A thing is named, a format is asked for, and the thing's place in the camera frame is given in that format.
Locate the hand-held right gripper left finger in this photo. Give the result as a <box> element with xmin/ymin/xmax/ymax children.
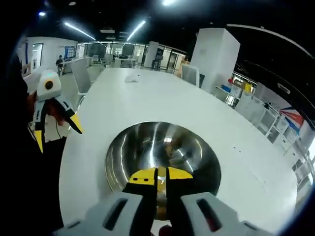
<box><xmin>53</xmin><ymin>167</ymin><xmax>159</xmax><ymax>236</ymax></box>

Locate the white crumpled tissue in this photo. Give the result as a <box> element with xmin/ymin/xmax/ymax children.
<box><xmin>124</xmin><ymin>73</ymin><xmax>141</xmax><ymax>83</ymax></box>

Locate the ceiling air vent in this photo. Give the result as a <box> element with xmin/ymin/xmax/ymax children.
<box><xmin>277</xmin><ymin>83</ymin><xmax>291</xmax><ymax>94</ymax></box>

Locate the row of white storage cabinets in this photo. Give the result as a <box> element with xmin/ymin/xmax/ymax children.
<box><xmin>216</xmin><ymin>83</ymin><xmax>315</xmax><ymax>197</ymax></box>

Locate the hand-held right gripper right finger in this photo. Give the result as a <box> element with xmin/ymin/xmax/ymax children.
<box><xmin>166</xmin><ymin>166</ymin><xmax>273</xmax><ymax>236</ymax></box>

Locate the person's right hand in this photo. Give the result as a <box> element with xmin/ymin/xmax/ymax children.
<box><xmin>158</xmin><ymin>225</ymin><xmax>173</xmax><ymax>236</ymax></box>

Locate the person's black clothing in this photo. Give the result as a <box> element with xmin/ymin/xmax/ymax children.
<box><xmin>0</xmin><ymin>54</ymin><xmax>65</xmax><ymax>236</ymax></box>

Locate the white table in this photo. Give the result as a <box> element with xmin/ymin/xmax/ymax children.
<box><xmin>58</xmin><ymin>67</ymin><xmax>300</xmax><ymax>234</ymax></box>

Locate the blue wall board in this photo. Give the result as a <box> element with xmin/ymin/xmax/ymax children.
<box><xmin>64</xmin><ymin>46</ymin><xmax>76</xmax><ymax>59</ymax></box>

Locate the stainless steel bowl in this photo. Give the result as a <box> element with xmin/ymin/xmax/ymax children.
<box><xmin>104</xmin><ymin>120</ymin><xmax>222</xmax><ymax>221</ymax></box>

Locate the person's left hand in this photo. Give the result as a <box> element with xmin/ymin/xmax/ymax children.
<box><xmin>26</xmin><ymin>92</ymin><xmax>72</xmax><ymax>126</ymax></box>

